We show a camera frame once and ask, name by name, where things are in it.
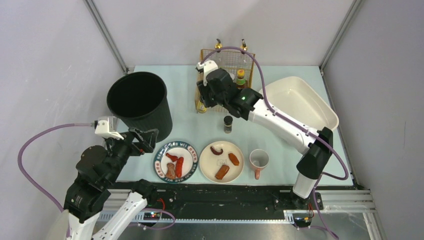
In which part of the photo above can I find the orange fried food piece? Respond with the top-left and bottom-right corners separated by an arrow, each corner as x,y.
228,152 -> 240,166

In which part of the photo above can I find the red sausage on plate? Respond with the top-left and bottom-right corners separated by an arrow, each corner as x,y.
175,157 -> 184,178

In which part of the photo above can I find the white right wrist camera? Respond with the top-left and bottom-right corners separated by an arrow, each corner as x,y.
195,60 -> 219,86

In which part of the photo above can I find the pink ceramic mug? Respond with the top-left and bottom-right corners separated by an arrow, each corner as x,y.
249,149 -> 270,180

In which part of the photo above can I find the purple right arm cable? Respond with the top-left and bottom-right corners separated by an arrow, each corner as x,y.
199,46 -> 350,239

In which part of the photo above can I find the black plastic trash bin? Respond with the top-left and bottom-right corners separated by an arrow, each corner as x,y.
106,71 -> 173,143

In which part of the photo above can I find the oil bottle with brown liquid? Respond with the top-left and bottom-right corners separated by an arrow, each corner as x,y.
239,38 -> 250,68

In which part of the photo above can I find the small yellow label bottle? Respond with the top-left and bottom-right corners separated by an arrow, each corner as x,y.
196,99 -> 207,114

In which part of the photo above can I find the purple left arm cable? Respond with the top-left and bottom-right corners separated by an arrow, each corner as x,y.
17,123 -> 97,213

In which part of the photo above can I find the green rimmed printed plate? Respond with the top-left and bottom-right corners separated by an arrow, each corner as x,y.
153,140 -> 199,184

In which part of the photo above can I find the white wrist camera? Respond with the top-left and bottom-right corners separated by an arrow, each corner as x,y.
195,60 -> 219,86
94,116 -> 125,140

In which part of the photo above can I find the brown sausage piece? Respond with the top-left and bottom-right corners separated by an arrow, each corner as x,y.
215,164 -> 230,180

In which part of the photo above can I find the small black lid spice jar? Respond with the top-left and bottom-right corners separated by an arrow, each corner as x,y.
223,115 -> 233,134

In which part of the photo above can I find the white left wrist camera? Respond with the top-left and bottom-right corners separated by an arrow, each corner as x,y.
94,116 -> 125,140

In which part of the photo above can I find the yellow wire basket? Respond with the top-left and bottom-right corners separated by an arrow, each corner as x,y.
194,49 -> 255,114

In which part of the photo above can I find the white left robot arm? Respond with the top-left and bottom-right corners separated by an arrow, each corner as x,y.
63,127 -> 159,240

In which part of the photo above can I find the brown meat piece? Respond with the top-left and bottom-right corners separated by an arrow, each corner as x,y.
165,162 -> 177,180

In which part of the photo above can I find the small red food piece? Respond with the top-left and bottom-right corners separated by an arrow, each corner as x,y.
165,153 -> 179,162

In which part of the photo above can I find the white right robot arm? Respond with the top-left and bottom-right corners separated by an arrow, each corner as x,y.
196,68 -> 333,199

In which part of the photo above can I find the white plastic basin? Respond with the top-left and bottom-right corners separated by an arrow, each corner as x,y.
248,76 -> 339,153

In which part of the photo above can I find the clear glass oil bottle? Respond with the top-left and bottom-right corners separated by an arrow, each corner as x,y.
214,38 -> 223,53

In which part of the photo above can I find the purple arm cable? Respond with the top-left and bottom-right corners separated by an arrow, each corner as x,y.
199,46 -> 350,239
17,123 -> 97,213

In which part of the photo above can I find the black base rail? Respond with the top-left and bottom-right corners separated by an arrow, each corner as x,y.
109,183 -> 324,221

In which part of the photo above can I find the purple octopus tentacle piece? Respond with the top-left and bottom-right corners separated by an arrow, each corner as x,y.
210,146 -> 224,156

